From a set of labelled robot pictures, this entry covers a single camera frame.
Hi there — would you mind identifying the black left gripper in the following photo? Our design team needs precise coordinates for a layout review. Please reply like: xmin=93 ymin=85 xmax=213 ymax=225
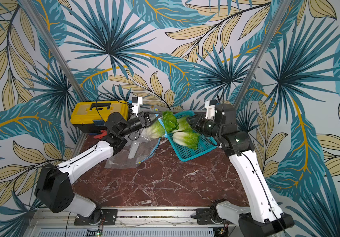
xmin=119 ymin=111 xmax=163 ymax=137

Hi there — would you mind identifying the chinese cabbage front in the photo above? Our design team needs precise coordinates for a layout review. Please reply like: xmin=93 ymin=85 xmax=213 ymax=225
xmin=141 ymin=111 xmax=179 ymax=140

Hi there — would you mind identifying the chinese cabbage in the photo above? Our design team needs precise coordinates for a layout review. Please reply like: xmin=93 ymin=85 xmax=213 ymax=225
xmin=173 ymin=116 xmax=193 ymax=133
xmin=141 ymin=111 xmax=179 ymax=140
xmin=172 ymin=132 xmax=200 ymax=150

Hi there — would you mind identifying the clear zipper bag blue seal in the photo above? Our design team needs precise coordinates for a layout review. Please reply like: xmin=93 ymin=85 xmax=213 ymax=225
xmin=104 ymin=112 xmax=161 ymax=169

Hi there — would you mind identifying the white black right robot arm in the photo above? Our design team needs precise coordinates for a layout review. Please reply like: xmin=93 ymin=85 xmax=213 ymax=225
xmin=187 ymin=100 xmax=295 ymax=237

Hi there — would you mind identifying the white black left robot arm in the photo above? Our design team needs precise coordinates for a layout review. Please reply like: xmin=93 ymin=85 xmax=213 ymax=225
xmin=34 ymin=112 xmax=162 ymax=225

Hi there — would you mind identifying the chinese cabbage back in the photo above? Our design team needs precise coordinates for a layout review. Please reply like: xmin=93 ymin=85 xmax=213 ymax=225
xmin=173 ymin=116 xmax=193 ymax=133

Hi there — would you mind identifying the chinese cabbage middle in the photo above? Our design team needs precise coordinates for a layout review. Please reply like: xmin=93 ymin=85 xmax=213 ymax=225
xmin=172 ymin=132 xmax=200 ymax=150

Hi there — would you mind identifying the teal plastic basket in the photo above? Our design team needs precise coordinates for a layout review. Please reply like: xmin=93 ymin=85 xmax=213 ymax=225
xmin=163 ymin=110 xmax=218 ymax=163

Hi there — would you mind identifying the yellow black plastic toolbox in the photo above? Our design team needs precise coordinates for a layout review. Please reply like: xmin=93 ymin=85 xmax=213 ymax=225
xmin=70 ymin=101 xmax=129 ymax=133

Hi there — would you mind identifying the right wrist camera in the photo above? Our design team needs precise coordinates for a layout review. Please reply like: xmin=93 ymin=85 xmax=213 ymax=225
xmin=205 ymin=99 xmax=218 ymax=120

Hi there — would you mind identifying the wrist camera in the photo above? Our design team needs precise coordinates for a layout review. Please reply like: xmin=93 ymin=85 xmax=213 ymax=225
xmin=131 ymin=96 xmax=143 ymax=115
xmin=205 ymin=99 xmax=218 ymax=120

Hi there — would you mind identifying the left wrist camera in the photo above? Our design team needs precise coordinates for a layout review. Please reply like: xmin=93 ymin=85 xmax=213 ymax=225
xmin=131 ymin=96 xmax=143 ymax=115

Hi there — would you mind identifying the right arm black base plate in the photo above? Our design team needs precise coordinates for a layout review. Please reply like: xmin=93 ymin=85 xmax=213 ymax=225
xmin=190 ymin=207 xmax=231 ymax=225

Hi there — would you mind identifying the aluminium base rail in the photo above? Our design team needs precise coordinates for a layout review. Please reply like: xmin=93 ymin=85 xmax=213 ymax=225
xmin=24 ymin=207 xmax=243 ymax=237

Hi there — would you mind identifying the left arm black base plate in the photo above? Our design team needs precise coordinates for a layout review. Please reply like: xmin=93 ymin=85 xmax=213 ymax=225
xmin=74 ymin=209 xmax=118 ymax=226

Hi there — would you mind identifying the right aluminium corner post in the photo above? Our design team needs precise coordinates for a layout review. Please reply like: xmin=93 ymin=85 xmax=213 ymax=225
xmin=233 ymin=0 xmax=291 ymax=111

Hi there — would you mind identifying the aluminium corner post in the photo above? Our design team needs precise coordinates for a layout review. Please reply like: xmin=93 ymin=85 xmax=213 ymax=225
xmin=233 ymin=0 xmax=291 ymax=111
xmin=20 ymin=0 xmax=87 ymax=102

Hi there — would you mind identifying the left aluminium corner post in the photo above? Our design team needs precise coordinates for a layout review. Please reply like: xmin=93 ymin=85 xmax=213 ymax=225
xmin=20 ymin=0 xmax=87 ymax=102

